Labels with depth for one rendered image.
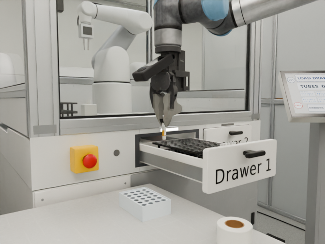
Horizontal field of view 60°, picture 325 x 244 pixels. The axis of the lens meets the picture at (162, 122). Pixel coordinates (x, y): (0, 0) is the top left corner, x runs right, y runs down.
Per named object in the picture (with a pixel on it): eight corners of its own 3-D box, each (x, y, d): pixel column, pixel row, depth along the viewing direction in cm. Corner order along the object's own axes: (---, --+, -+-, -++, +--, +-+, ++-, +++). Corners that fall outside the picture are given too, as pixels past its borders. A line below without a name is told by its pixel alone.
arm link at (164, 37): (168, 26, 71) (146, 32, 77) (168, 45, 71) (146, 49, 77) (187, 31, 76) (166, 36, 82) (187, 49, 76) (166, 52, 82)
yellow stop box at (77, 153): (100, 171, 82) (99, 146, 82) (75, 175, 78) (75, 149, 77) (93, 167, 86) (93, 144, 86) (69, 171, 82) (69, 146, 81)
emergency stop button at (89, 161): (97, 167, 79) (97, 153, 79) (84, 170, 77) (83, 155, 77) (94, 165, 82) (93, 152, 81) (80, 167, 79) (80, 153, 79)
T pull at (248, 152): (266, 155, 75) (266, 150, 75) (248, 159, 71) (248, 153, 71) (254, 153, 78) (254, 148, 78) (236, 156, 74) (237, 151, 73)
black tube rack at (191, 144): (237, 165, 89) (238, 145, 89) (196, 175, 79) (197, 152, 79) (190, 154, 107) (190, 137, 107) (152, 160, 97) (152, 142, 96)
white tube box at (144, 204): (170, 214, 71) (170, 199, 71) (142, 222, 66) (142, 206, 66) (145, 199, 81) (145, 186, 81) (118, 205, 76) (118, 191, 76)
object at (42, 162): (259, 150, 136) (260, 120, 135) (31, 190, 76) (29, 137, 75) (150, 131, 213) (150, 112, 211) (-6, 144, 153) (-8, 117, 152)
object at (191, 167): (267, 170, 85) (268, 150, 85) (206, 185, 70) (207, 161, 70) (182, 150, 118) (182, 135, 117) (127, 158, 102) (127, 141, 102)
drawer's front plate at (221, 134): (251, 148, 129) (252, 125, 128) (206, 156, 112) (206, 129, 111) (248, 148, 131) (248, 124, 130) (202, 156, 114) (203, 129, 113)
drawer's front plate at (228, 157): (275, 175, 85) (276, 139, 84) (207, 194, 68) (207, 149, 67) (270, 174, 86) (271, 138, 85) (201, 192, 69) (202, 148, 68)
